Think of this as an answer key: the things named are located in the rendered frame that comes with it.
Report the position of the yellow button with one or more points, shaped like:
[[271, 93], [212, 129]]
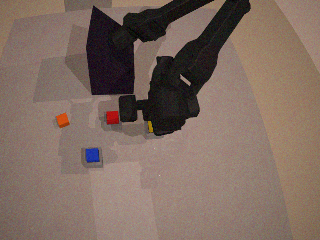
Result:
[[149, 132]]

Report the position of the orange block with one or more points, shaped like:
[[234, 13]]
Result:
[[63, 120]]

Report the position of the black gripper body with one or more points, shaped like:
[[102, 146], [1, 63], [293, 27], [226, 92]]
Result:
[[129, 107]]

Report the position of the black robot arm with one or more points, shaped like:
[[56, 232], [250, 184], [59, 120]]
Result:
[[196, 61]]

